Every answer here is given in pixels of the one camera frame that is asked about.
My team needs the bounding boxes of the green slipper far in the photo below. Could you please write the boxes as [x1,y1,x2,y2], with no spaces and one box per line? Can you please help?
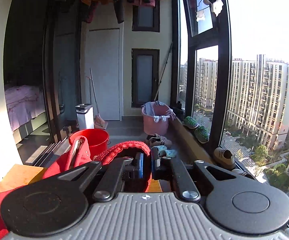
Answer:
[182,116,199,129]

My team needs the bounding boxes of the green slipper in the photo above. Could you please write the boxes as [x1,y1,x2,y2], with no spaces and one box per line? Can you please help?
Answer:
[194,126,209,144]
[182,116,199,129]

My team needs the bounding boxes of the mop with long handle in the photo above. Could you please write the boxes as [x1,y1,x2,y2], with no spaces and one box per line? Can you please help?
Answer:
[89,68,108,130]

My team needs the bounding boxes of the red plastic bucket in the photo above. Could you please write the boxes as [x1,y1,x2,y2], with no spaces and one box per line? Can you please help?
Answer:
[69,129,109,160]

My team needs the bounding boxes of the pink laundry basket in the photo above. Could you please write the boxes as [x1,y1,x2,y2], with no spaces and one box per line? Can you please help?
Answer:
[141,101,176,135]

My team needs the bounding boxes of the green slipper near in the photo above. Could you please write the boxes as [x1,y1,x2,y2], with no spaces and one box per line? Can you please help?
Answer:
[194,126,209,144]

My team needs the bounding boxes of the white mop bucket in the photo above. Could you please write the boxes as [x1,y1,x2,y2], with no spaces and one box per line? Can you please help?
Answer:
[75,103,94,130]

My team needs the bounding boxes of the red fleece garment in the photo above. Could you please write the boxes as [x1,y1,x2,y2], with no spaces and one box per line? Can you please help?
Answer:
[0,135,151,239]

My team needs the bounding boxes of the clothes hanger with socks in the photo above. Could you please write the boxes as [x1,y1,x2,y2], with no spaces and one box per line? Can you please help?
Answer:
[196,0,224,22]

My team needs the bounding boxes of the broom pole by window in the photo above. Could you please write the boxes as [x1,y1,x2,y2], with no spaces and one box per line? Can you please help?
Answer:
[154,42,173,101]

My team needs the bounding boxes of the shoes on floor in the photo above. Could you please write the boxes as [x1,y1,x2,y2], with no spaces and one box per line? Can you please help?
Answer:
[145,133,177,158]

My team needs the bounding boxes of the tan shoe on sill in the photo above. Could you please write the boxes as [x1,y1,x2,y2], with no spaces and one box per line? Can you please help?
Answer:
[213,147,236,170]

